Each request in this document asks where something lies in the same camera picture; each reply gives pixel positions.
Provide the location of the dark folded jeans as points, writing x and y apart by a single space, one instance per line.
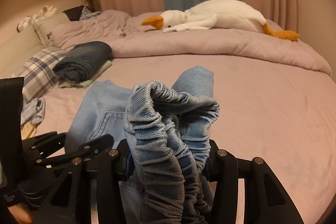
83 61

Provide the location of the small white plush toy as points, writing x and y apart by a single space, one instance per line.
44 13

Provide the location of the white goose plush toy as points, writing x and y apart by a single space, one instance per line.
226 14

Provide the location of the beige pillow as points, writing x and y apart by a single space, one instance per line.
44 27

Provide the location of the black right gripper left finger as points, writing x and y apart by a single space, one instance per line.
69 199

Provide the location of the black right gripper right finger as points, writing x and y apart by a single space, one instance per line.
265 199

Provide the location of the dark clothing on bed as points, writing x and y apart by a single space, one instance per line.
81 13

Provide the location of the pink bed sheet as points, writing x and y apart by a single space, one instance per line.
281 113

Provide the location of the small blue cloth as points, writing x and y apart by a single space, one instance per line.
33 112

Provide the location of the pink folded duvet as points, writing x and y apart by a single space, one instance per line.
128 38

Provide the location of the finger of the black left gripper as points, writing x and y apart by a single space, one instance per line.
87 150
44 145

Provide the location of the light blue denim pants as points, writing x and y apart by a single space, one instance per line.
167 131

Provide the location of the plaid pillow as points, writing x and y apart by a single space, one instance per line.
38 73

